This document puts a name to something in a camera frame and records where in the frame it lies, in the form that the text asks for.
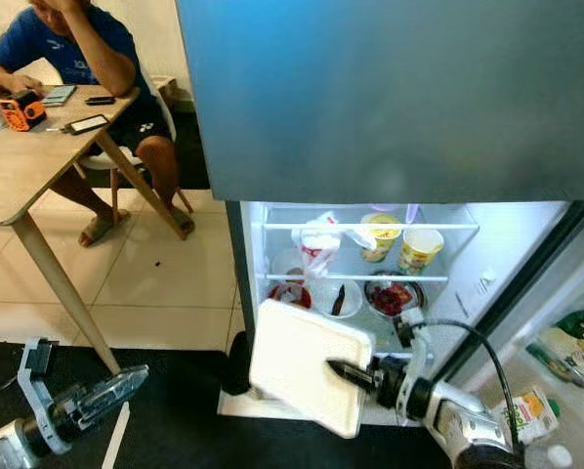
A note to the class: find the light wooden table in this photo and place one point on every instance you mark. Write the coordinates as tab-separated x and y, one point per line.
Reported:
28	166

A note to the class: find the green yellow packet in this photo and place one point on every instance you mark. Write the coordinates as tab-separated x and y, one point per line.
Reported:
575	337

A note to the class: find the clear bowl with dark utensil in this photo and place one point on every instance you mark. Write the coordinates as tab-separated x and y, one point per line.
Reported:
353	298

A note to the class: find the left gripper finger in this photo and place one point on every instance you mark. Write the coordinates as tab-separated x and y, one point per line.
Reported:
122	382
116	405

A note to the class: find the white red paper bag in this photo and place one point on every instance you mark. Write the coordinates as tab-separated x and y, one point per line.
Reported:
319	249

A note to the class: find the yellow noodle cup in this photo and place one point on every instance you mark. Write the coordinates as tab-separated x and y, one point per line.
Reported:
382	239
421	252

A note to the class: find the black foam tile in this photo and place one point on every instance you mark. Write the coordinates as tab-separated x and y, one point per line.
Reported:
185	156

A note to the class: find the bottle with white cap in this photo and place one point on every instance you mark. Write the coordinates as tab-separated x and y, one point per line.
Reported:
551	457

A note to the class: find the teal cased smartphone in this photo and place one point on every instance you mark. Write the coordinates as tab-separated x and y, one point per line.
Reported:
60	95

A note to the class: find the orange black radio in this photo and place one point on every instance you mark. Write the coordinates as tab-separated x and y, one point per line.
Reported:
21	110

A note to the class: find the white fridge base plate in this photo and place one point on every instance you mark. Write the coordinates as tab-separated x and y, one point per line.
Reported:
233	405

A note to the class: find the white pipe rail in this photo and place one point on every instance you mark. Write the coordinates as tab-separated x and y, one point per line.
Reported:
116	435

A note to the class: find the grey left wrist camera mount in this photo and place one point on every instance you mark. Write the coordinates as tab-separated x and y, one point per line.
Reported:
35	376

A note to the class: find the white orange carton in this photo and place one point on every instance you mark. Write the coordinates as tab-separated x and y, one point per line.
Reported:
526	415

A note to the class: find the white ribbed plastic tray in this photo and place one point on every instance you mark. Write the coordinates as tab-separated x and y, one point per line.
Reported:
302	366

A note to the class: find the blue grey fridge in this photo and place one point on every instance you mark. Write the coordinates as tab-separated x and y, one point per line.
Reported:
380	98

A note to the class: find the glass fridge shelf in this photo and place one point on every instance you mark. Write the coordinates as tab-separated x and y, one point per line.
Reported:
355	278
458	228

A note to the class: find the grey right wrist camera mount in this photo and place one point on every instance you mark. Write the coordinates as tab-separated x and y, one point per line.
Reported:
404	334

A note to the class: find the seated man in blue shirt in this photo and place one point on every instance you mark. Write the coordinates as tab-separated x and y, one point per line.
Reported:
72	49

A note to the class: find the black oval object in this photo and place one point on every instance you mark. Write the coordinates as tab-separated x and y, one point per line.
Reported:
238	363

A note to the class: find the black smartphone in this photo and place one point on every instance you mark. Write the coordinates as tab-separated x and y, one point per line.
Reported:
100	100
87	124

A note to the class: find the fridge door with shelves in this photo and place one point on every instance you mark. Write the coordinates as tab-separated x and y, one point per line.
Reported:
565	278

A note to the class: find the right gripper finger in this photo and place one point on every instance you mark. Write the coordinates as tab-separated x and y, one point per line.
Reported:
360	375

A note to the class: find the white chair wooden legs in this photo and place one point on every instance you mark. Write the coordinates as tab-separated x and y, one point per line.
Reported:
102	159

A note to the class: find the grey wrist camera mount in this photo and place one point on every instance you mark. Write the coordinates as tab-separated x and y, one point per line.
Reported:
35	376
404	334

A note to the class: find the bowl of red food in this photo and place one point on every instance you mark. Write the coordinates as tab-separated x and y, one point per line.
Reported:
395	298

